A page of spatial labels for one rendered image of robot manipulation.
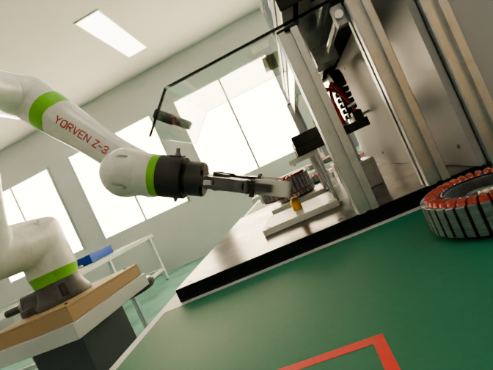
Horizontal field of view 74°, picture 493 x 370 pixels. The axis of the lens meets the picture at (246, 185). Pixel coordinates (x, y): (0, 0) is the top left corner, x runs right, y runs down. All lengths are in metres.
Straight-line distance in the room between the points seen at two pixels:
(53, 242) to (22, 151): 6.30
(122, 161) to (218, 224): 4.98
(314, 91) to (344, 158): 0.11
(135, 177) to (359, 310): 0.54
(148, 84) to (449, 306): 5.95
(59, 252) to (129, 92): 5.27
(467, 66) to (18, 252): 0.99
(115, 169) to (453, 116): 0.60
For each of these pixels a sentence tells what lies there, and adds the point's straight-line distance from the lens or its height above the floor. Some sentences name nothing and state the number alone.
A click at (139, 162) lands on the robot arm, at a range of 0.72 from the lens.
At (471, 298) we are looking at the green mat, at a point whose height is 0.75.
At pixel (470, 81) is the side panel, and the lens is 0.53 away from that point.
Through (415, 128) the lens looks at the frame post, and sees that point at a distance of 0.51.
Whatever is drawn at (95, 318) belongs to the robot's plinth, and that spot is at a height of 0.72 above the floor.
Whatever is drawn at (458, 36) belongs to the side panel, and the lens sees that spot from 0.53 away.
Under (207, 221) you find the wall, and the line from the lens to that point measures 5.70.
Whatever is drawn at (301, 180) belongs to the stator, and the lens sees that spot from 0.64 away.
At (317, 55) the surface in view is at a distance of 0.70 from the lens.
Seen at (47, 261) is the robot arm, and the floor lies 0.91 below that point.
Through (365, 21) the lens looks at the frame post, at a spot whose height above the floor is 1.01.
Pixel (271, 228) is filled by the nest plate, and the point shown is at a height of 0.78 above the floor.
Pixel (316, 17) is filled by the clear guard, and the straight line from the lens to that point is 0.56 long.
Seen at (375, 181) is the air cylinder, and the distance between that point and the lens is 0.66.
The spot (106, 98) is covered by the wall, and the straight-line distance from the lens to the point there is 6.40.
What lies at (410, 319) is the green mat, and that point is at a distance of 0.26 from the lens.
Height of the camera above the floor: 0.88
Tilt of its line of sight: 1 degrees down
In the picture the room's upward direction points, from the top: 25 degrees counter-clockwise
